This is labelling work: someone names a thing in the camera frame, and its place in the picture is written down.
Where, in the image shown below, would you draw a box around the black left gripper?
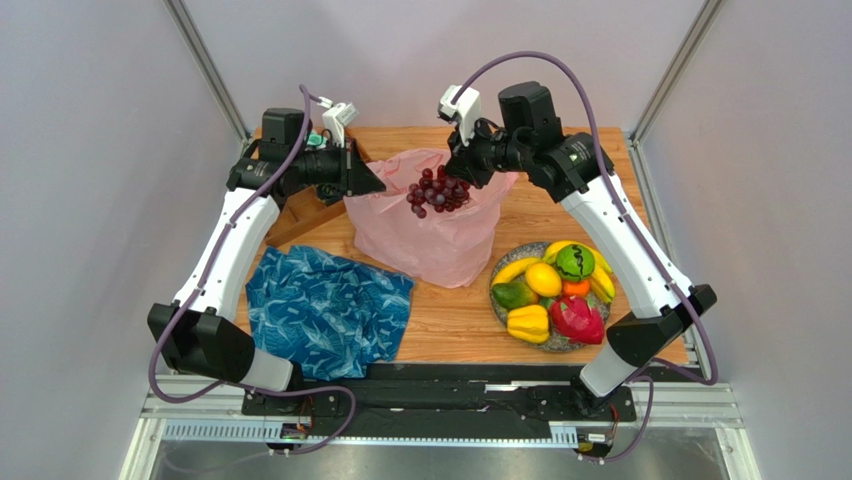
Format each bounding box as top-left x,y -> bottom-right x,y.
290,137 -> 386,198

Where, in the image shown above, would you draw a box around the dark red fake grapes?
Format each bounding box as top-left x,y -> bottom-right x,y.
405,165 -> 472,219

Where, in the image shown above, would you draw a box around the pink translucent plastic bag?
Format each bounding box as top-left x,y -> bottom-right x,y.
344,148 -> 518,288

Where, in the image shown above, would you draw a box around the yellow fake lemon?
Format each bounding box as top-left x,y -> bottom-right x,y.
524,262 -> 562,297

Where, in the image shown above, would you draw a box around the green orange fake mango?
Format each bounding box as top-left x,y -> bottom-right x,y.
491,281 -> 539,311

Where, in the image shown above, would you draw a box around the orange fake tangerine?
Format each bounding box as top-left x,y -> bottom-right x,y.
562,279 -> 591,298

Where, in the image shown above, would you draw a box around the yellow fake bell pepper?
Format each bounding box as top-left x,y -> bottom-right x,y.
506,305 -> 550,345

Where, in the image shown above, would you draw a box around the yellow fake banana bunch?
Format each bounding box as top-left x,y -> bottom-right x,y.
542,240 -> 616,304

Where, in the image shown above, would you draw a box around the pink fake dragon fruit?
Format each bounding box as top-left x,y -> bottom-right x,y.
546,296 -> 605,345

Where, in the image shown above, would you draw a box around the single yellow fake banana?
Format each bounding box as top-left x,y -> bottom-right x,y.
491,257 -> 540,286

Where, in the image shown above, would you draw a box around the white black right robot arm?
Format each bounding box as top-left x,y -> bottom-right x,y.
438,81 -> 717,399

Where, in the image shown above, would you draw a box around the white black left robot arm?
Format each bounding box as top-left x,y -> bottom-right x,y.
147,99 -> 386,392

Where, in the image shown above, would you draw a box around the wooden compartment tray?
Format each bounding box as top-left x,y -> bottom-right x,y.
266,136 -> 366,247

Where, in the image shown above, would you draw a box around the blue leaf-pattern cloth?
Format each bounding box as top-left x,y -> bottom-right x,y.
245,246 -> 416,381

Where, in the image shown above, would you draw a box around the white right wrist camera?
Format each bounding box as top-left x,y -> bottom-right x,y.
438,85 -> 482,146

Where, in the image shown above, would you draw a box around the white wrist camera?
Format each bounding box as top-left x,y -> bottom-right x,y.
316,97 -> 359,147
438,85 -> 482,146

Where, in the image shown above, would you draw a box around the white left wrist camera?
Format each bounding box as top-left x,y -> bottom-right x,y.
316,97 -> 359,147

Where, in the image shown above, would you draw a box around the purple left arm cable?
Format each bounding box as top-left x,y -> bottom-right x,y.
146,83 -> 358,457

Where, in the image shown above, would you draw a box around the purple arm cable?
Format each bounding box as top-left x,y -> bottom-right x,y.
449,51 -> 720,465
146,83 -> 358,457

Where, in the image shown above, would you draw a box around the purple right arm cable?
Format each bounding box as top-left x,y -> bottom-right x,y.
449,51 -> 720,465

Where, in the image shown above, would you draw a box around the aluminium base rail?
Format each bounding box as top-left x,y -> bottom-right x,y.
122,363 -> 760,479

